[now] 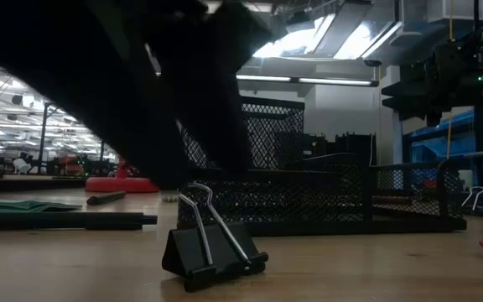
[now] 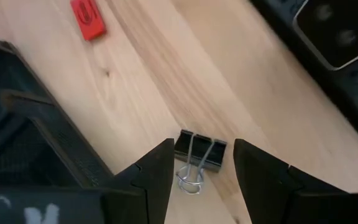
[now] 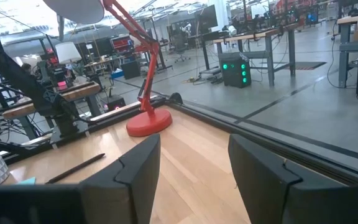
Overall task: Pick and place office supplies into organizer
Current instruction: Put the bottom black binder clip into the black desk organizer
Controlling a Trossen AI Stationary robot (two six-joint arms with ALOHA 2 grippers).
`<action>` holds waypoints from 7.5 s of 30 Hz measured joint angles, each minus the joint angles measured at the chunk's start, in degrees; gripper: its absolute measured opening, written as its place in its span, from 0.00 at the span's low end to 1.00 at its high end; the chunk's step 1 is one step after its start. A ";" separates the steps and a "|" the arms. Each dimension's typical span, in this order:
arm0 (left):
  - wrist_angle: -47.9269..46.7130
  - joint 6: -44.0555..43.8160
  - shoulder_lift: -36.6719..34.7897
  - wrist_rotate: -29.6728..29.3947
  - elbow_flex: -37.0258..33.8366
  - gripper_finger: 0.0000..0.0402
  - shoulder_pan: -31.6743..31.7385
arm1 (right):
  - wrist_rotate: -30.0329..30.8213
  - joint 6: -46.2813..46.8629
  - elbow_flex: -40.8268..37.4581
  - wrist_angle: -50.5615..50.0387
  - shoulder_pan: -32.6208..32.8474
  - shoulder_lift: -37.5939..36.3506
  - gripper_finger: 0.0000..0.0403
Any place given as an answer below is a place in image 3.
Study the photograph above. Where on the wooden top workbench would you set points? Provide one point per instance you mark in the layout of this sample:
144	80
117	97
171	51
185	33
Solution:
79	91

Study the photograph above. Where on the black monitor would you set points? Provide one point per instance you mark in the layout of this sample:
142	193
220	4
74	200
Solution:
208	17

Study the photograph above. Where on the computer tower green lights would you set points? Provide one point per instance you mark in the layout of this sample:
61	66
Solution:
235	71

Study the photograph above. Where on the black office chair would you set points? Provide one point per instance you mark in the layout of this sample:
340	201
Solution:
179	46

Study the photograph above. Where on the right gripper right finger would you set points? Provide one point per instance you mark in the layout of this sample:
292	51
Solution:
259	186

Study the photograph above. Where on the small black computer box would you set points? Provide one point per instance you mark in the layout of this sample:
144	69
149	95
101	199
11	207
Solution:
116	102

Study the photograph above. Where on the white lamp shade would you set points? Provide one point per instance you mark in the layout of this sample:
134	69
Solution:
68	53

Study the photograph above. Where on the person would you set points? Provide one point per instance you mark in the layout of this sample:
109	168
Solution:
26	68

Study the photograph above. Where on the grey leg workbench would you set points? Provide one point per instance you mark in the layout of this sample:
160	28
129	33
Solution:
269	59
343	62

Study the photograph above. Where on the red desk lamp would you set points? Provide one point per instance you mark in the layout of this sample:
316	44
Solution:
149	123

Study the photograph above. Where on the black floor mat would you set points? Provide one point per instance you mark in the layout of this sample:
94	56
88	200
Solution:
309	65

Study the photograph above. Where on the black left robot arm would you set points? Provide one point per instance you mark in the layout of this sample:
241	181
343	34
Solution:
11	71

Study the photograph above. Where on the black aluminium table frame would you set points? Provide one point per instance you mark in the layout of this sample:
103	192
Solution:
259	138

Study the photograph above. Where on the thin black pen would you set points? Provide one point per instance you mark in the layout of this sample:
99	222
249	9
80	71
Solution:
76	168

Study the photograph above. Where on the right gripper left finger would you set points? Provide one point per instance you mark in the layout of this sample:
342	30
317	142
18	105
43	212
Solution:
126	186

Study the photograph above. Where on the teal sticky note pad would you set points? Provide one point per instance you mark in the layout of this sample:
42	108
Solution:
26	181

